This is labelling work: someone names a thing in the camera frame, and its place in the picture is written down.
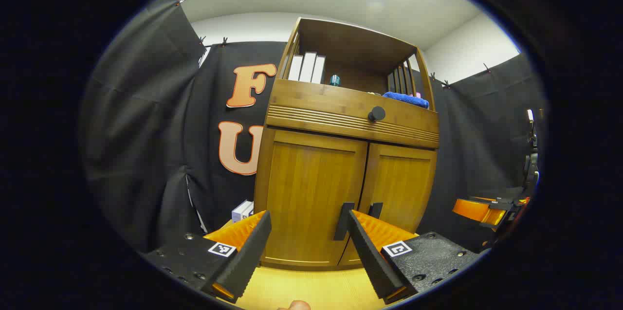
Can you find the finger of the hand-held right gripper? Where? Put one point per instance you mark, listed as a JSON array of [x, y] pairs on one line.
[[474, 209]]

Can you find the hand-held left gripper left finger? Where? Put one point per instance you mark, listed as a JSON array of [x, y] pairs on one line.
[[253, 246]]

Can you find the folded blue towel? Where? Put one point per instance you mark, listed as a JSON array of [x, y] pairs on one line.
[[406, 100]]

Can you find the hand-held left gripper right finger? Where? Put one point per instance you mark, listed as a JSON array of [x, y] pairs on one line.
[[367, 251]]

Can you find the wooden cabinet drawer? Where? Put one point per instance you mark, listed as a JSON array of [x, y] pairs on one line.
[[316, 103]]

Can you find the wooden shoe cabinet door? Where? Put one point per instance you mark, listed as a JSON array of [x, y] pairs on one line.
[[306, 188], [401, 183]]

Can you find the white upright book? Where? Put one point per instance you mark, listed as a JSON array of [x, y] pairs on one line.
[[318, 69], [307, 66], [295, 67]]

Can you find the wooden double-door shoe cabinet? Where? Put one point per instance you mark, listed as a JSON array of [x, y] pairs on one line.
[[360, 42]]

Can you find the pale lilac book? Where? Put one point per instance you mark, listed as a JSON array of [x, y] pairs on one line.
[[239, 212]]

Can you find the white and blue book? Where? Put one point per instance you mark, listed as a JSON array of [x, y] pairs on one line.
[[249, 209]]

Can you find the small teal cup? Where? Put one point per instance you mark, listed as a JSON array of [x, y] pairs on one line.
[[335, 81]]

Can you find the black round drawer knob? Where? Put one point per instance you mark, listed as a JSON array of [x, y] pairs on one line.
[[377, 114]]

